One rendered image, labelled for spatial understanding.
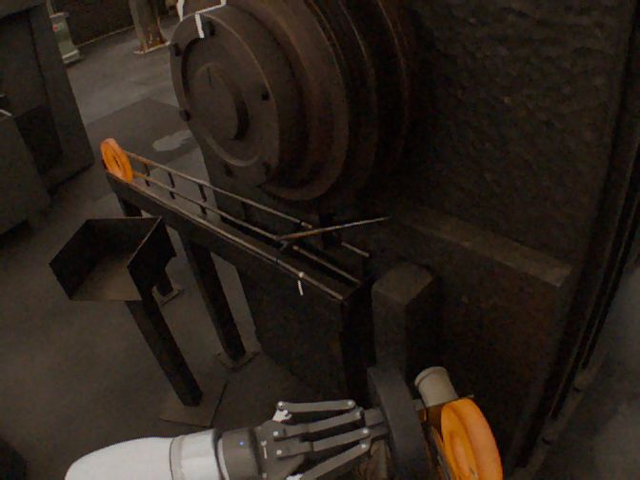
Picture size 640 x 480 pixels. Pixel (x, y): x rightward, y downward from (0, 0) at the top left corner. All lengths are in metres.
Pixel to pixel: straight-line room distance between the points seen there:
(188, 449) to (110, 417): 1.29
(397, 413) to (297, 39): 0.46
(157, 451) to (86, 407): 1.37
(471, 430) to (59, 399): 1.67
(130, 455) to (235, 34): 0.53
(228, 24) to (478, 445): 0.63
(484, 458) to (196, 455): 0.35
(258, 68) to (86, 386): 1.61
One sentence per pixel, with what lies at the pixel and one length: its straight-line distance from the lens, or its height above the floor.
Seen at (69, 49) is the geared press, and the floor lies 0.25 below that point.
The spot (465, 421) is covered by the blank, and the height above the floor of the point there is 0.78.
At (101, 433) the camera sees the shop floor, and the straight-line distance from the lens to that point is 1.83.
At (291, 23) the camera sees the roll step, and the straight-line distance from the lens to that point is 0.63.
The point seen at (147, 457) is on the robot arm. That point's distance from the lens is 0.58.
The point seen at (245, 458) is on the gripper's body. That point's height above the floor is 0.87.
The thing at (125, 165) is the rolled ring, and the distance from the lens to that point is 1.79.
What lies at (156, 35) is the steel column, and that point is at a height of 0.19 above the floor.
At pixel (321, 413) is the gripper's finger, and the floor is 0.85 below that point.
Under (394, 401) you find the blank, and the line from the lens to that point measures 0.52.
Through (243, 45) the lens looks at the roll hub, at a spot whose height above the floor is 1.21.
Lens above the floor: 1.34
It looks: 37 degrees down
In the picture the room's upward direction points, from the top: 9 degrees counter-clockwise
